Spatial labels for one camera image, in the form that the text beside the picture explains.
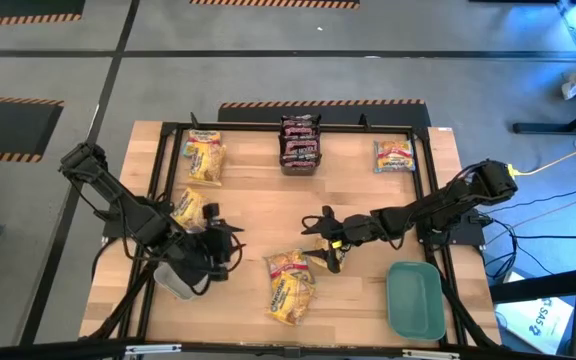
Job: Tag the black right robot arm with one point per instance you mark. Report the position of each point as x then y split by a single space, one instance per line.
418 215

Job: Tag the black desk base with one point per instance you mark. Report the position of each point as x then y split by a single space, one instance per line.
543 128

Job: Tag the small yellow tag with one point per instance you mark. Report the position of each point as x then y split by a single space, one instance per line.
336 245

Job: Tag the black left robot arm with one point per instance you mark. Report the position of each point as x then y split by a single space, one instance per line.
118 200

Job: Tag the black mat with striped edge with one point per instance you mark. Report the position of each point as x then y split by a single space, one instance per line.
268 3
8 130
393 114
18 6

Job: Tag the black aluminium rig frame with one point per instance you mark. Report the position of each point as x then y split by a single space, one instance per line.
248 127

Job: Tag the teal green plastic bin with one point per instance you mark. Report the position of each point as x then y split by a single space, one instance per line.
415 302

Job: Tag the pale grey plastic bin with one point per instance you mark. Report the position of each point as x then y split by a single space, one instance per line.
168 280

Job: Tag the dark translucent plastic bin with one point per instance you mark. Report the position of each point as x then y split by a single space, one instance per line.
298 171

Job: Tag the yellow power plug block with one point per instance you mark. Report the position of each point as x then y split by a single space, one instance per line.
513 171

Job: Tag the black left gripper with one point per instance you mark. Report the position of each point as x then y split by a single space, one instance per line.
215 250

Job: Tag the black crossbar beam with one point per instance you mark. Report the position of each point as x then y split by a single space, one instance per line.
68 350

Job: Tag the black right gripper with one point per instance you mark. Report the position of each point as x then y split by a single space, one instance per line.
350 231

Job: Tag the silver metal bracket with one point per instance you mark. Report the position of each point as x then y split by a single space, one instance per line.
153 349
430 355

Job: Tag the white printed cardboard box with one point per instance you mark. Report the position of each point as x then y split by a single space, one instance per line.
533 320

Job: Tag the yellow Maruchan noodle soup pack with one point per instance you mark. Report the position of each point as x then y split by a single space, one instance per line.
185 207
207 167
324 261
290 302

